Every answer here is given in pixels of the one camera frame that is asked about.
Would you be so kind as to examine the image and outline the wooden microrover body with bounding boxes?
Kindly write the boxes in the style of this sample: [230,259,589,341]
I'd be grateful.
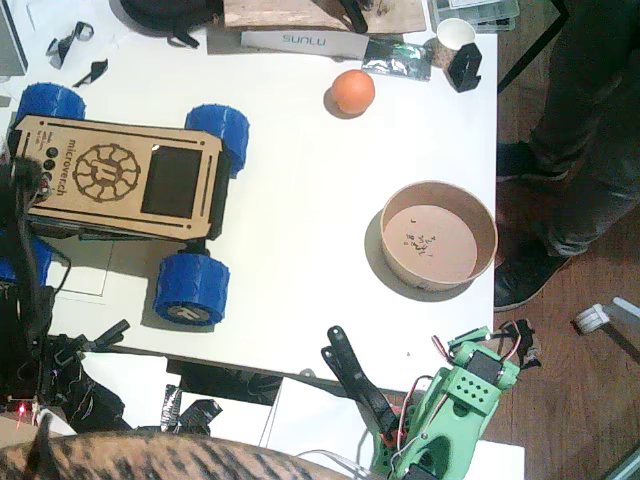
[7,114,232,240]

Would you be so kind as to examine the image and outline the black spring clamp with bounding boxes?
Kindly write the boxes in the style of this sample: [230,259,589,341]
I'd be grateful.
[319,324,401,446]

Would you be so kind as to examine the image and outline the dark shoe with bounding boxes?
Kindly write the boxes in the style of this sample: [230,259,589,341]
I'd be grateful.
[493,239,571,312]
[496,141,571,181]

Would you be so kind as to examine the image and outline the white paper sheet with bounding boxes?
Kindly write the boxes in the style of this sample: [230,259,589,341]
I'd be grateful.
[47,239,109,306]

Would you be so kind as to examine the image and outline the white furniture foot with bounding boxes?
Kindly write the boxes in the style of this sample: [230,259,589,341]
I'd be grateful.
[572,297,640,361]

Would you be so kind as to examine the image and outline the grey device housing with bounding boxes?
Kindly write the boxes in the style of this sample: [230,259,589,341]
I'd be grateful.
[0,0,29,79]

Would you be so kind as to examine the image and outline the brown paper bowl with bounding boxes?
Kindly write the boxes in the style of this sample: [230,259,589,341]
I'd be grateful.
[379,180,499,292]

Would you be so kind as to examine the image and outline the black table clamp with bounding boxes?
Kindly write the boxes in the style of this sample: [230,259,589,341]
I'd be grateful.
[74,319,132,351]

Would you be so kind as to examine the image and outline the black bag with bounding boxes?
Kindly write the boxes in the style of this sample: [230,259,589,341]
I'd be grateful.
[119,0,226,49]

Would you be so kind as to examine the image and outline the black foil packet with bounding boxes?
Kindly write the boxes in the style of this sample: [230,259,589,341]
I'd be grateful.
[159,383,182,431]
[179,399,224,434]

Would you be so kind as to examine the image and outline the grey trousers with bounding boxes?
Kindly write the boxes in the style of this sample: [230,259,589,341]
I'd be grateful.
[527,0,640,256]

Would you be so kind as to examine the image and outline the brown black striped fabric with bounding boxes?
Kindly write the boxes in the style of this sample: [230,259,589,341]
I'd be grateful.
[0,432,351,480]

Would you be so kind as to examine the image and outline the rough wooden board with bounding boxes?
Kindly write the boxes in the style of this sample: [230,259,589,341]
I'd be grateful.
[222,0,429,35]

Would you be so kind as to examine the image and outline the white SUNLU box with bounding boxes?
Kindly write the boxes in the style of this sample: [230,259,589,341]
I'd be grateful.
[240,29,371,60]

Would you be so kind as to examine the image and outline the orange ball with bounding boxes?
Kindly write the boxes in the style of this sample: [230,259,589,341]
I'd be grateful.
[329,68,376,119]

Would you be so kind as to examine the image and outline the silver foil bag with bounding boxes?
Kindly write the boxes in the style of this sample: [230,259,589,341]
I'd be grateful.
[360,40,434,84]

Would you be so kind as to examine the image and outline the white paper cup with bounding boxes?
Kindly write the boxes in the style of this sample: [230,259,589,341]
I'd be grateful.
[432,17,477,69]

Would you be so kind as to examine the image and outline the clear plastic organizer box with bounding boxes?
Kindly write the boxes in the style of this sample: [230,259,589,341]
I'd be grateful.
[429,0,521,34]

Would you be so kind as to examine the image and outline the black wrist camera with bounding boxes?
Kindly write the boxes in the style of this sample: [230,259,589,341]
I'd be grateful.
[514,319,544,371]

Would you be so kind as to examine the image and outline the white cable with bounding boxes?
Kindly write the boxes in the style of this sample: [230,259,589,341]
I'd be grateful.
[297,448,374,476]

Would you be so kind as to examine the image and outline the black printed plastic bracket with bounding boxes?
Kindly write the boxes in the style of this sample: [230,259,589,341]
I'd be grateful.
[447,42,484,94]

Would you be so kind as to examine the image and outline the black metal frame bar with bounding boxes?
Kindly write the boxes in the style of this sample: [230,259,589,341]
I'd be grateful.
[497,0,571,94]

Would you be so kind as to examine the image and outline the black clamp handle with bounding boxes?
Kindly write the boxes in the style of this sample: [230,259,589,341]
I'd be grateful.
[339,0,370,34]

